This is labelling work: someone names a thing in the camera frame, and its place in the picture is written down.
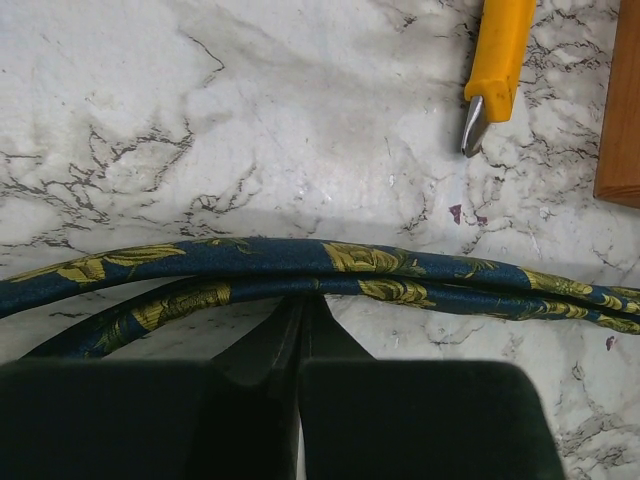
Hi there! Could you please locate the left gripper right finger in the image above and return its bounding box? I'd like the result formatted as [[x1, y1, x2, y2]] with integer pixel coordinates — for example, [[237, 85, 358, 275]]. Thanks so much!
[[299, 296, 553, 479]]

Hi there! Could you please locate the orange compartment tray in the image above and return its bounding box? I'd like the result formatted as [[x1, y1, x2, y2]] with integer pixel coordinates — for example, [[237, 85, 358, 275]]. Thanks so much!
[[594, 0, 639, 208]]

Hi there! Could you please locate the orange utility knife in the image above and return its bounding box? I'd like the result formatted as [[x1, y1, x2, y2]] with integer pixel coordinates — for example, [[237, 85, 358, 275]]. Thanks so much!
[[461, 0, 536, 158]]

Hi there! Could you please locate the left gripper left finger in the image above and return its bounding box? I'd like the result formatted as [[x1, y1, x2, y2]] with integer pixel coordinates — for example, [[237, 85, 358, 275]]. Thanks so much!
[[1, 297, 305, 479]]

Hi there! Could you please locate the blue yellow floral tie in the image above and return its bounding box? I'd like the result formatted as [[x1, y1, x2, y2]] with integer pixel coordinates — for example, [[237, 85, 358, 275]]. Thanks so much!
[[1, 238, 639, 359]]

